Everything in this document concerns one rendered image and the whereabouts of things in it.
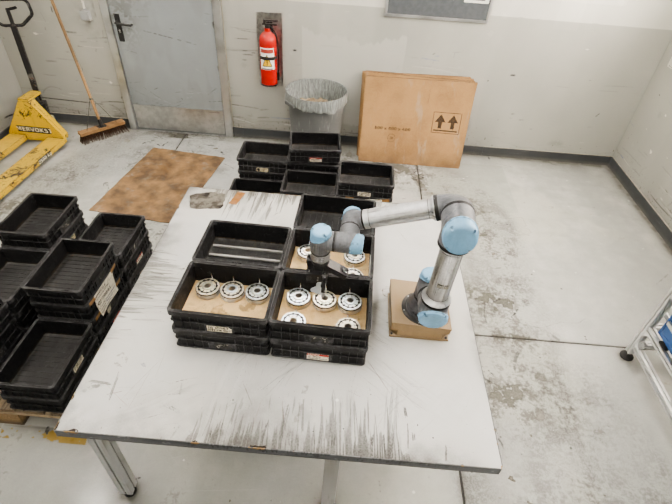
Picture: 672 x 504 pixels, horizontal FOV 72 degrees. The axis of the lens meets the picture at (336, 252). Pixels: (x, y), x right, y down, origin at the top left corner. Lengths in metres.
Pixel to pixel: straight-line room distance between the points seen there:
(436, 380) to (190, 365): 1.00
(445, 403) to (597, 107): 3.90
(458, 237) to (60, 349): 2.12
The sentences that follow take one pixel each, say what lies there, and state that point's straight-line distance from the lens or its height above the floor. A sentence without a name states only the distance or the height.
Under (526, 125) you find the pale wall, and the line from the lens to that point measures 5.13.
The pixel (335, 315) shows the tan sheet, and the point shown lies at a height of 0.83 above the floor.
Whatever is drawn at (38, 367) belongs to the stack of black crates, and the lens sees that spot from 2.82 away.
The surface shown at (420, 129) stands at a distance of 4.67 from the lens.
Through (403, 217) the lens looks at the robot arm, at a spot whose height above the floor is 1.32.
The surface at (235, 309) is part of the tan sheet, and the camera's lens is 2.00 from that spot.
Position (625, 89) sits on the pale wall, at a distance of 5.31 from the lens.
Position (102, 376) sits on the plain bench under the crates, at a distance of 2.09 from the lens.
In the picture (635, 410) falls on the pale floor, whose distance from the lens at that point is 3.26.
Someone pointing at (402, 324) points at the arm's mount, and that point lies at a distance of 2.03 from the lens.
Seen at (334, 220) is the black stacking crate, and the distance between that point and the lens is 2.46.
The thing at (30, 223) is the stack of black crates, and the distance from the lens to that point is 3.39.
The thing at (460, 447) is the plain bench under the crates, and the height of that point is 0.70.
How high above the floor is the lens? 2.30
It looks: 41 degrees down
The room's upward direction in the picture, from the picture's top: 4 degrees clockwise
